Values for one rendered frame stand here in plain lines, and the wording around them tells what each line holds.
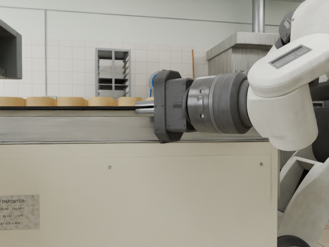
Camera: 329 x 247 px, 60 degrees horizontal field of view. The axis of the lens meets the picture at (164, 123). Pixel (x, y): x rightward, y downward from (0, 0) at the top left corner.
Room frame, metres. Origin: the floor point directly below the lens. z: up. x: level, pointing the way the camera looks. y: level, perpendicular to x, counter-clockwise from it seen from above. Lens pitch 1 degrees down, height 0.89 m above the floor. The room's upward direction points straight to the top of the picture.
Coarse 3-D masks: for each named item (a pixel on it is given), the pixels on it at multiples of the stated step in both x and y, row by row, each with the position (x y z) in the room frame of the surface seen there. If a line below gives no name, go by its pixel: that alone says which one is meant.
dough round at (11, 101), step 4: (0, 100) 0.51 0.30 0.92; (4, 100) 0.51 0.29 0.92; (8, 100) 0.52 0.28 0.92; (12, 100) 0.52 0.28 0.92; (16, 100) 0.52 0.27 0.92; (20, 100) 0.53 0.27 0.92; (0, 104) 0.51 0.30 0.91; (4, 104) 0.51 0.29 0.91; (8, 104) 0.52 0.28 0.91; (12, 104) 0.52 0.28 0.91; (16, 104) 0.52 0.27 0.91; (20, 104) 0.53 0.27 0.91
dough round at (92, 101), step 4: (88, 100) 0.54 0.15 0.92; (92, 100) 0.53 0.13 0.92; (96, 100) 0.53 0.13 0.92; (100, 100) 0.53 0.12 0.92; (104, 100) 0.53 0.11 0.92; (108, 100) 0.54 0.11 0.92; (112, 100) 0.54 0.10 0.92; (88, 104) 0.54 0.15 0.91; (92, 104) 0.53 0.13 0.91; (96, 104) 0.53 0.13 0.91; (100, 104) 0.53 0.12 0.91; (104, 104) 0.53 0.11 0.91; (108, 104) 0.54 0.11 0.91; (112, 104) 0.54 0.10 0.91
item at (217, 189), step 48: (0, 144) 0.52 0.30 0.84; (48, 144) 0.53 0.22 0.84; (96, 144) 0.54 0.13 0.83; (144, 144) 0.55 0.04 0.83; (192, 144) 0.56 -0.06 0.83; (240, 144) 0.58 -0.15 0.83; (0, 192) 0.52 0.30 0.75; (48, 192) 0.53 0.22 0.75; (96, 192) 0.54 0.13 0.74; (144, 192) 0.55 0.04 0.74; (192, 192) 0.56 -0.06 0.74; (240, 192) 0.57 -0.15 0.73; (0, 240) 0.52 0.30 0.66; (48, 240) 0.53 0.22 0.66; (96, 240) 0.54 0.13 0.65; (144, 240) 0.55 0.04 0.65; (192, 240) 0.56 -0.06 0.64; (240, 240) 0.57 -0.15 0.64
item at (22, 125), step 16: (0, 112) 0.53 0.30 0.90; (16, 112) 0.53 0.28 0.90; (32, 112) 0.54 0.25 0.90; (48, 112) 0.54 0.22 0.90; (64, 112) 0.54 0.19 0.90; (80, 112) 0.55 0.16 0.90; (96, 112) 0.55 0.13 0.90; (112, 112) 0.55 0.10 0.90; (128, 112) 0.56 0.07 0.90; (0, 128) 0.53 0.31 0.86; (16, 128) 0.53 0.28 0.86; (32, 128) 0.54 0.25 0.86; (48, 128) 0.54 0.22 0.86; (64, 128) 0.54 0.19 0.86; (80, 128) 0.55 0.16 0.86; (96, 128) 0.55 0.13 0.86; (112, 128) 0.55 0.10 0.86; (128, 128) 0.56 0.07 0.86; (144, 128) 0.56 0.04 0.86
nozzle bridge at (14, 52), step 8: (0, 24) 0.86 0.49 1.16; (0, 32) 0.93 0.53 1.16; (8, 32) 0.93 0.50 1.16; (16, 32) 0.98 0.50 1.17; (0, 40) 0.97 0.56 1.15; (8, 40) 0.98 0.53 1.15; (16, 40) 0.98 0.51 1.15; (0, 48) 0.97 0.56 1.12; (8, 48) 0.98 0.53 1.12; (16, 48) 0.98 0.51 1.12; (0, 56) 0.97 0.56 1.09; (8, 56) 0.98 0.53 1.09; (16, 56) 0.98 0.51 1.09; (0, 64) 0.97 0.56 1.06; (8, 64) 0.98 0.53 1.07; (16, 64) 0.98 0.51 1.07; (0, 72) 0.93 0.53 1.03; (8, 72) 0.98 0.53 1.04; (16, 72) 0.98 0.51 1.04
